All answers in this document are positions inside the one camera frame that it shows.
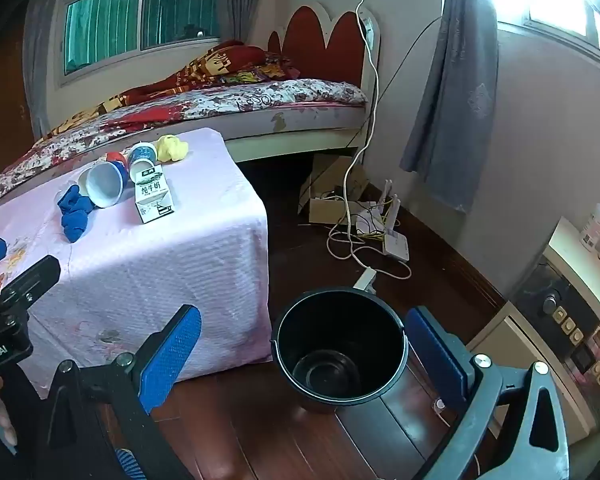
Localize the large white paper cup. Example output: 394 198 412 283
77 159 127 209

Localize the grey curtain beside window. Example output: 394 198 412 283
222 0 253 43

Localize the bed with red headboard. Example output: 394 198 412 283
0 2 381 211

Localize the yellow cloth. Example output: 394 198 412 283
157 134 189 163

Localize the floral bed sheet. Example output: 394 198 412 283
0 78 368 211

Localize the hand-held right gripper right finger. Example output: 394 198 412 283
405 306 571 480

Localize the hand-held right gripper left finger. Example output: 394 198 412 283
45 304 203 480

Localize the red patterned blanket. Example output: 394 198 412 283
97 40 301 111

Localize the dark blue crumpled cloth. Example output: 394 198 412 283
56 185 95 244

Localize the black trash bin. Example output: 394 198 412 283
271 287 411 415

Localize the blue-grey patterned curtain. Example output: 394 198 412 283
399 0 501 213

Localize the black appliance with knobs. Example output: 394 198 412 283
510 255 600 401

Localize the pink embroidered tablecloth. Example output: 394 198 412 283
0 127 273 401

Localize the white pump bottle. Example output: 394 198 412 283
578 182 600 252

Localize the cardboard box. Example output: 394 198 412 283
298 154 381 226

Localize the grey curtain beside door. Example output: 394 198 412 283
22 0 51 136

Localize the white milk carton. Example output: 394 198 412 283
131 165 176 224

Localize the white hanging cable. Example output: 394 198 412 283
327 0 413 281

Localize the white router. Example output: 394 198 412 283
377 177 411 262

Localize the wooden door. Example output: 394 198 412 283
0 25 36 181

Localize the window with green glass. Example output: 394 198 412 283
62 0 221 76

